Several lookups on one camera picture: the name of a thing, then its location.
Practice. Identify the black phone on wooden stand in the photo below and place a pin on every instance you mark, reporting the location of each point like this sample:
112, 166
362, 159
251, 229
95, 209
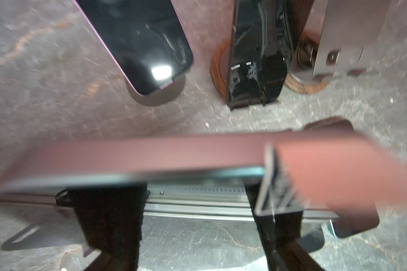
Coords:
262, 46

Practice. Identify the dark phone with sticker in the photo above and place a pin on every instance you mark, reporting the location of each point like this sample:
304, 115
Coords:
324, 167

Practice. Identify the purple phone on stand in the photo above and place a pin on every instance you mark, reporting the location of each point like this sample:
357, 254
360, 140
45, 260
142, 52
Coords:
145, 38

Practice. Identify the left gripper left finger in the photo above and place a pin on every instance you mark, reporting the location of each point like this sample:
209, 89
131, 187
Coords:
111, 220

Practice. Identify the white-edged black phone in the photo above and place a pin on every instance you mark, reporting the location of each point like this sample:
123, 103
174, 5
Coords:
335, 122

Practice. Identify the wooden round phone stand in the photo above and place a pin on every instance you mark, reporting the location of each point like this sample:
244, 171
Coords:
219, 67

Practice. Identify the wooden base metal stand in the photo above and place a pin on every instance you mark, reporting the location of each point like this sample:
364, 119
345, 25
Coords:
335, 39

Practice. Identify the silver-edged phone with sticker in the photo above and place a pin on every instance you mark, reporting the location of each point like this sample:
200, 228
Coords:
351, 222

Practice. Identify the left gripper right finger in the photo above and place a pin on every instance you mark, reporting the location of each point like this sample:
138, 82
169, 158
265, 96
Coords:
279, 234

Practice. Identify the left grey phone stand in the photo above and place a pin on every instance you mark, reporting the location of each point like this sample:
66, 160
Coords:
47, 226

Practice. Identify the grey round phone stand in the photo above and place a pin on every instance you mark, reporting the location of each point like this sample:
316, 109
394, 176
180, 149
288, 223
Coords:
159, 96

